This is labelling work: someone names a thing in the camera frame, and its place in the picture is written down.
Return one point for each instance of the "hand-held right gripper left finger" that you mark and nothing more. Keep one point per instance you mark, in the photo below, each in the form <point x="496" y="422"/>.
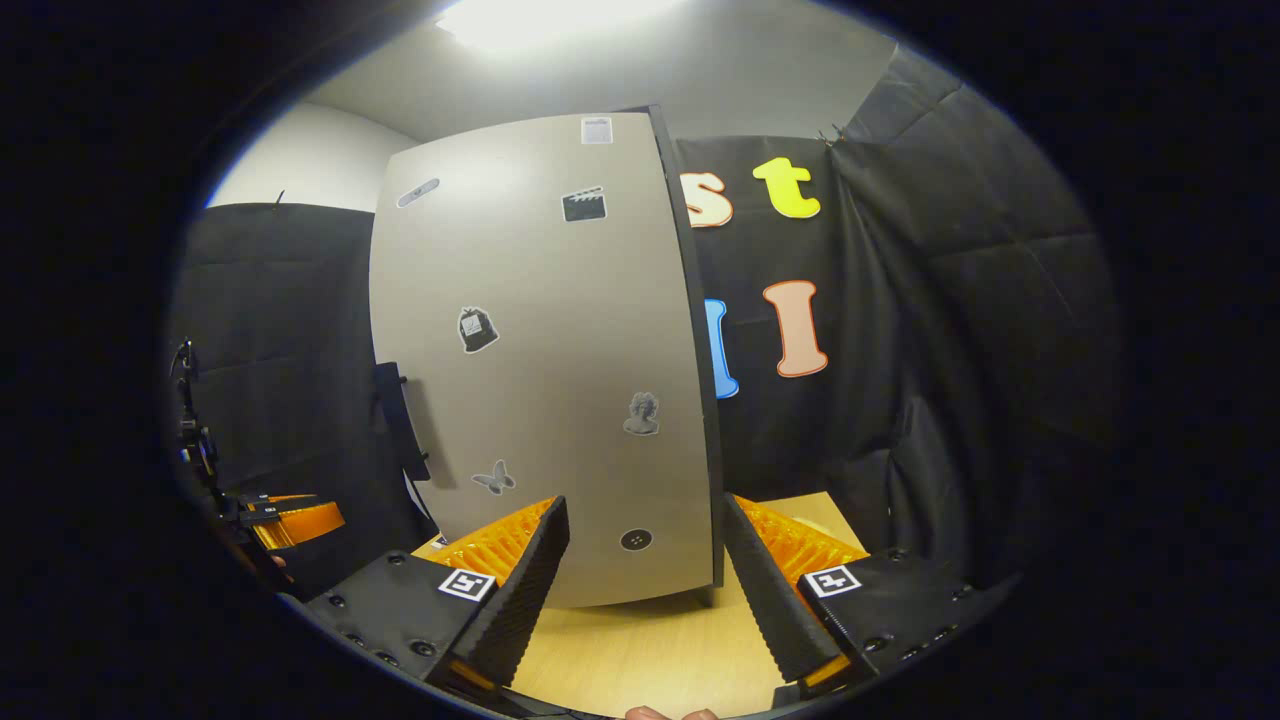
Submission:
<point x="525" y="600"/>

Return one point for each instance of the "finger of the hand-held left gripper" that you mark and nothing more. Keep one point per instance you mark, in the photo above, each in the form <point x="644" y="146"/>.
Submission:
<point x="300" y="525"/>
<point x="285" y="498"/>

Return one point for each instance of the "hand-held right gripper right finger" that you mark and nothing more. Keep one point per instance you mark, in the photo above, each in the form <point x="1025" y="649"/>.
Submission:
<point x="780" y="600"/>

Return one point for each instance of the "long ceiling light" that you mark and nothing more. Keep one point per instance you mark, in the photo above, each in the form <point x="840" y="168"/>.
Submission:
<point x="540" y="20"/>

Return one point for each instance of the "black backdrop cloth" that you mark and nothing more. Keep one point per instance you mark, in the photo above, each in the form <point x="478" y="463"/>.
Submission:
<point x="950" y="350"/>

